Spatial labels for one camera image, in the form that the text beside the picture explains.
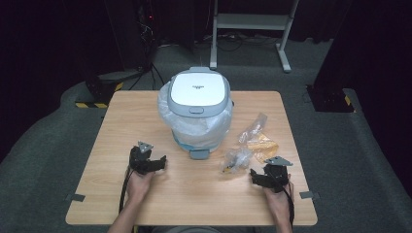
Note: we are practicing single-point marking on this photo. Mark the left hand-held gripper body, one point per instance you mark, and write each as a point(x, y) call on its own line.
point(140, 160)

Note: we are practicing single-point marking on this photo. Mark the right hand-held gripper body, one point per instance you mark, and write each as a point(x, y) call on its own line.
point(277, 174)

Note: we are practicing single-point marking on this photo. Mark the yellow plastic wrapper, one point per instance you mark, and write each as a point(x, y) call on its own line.
point(264, 147)

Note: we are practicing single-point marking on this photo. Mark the clear plastic bin liner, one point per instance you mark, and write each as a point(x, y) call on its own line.
point(194, 129)

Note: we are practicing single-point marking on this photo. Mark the white pedal trash bin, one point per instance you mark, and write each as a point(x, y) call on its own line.
point(197, 90)

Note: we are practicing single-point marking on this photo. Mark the person's right hand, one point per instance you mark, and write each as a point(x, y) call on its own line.
point(278, 200)

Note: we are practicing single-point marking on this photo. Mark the person's left hand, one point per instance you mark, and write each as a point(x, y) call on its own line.
point(137, 186)

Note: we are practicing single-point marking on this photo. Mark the grey tape piece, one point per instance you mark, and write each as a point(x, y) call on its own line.
point(307, 194)
point(76, 197)

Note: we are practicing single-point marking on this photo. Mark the black base with yellow stripes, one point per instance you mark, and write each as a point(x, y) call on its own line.
point(100, 90)
point(330, 100)

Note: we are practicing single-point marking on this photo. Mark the white metal stand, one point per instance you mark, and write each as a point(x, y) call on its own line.
point(252, 21)

